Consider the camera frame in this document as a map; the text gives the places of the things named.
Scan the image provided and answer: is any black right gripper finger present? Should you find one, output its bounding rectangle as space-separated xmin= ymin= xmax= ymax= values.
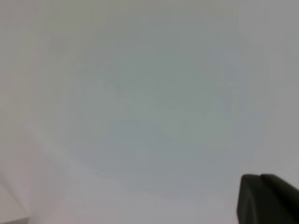
xmin=236 ymin=174 xmax=299 ymax=224

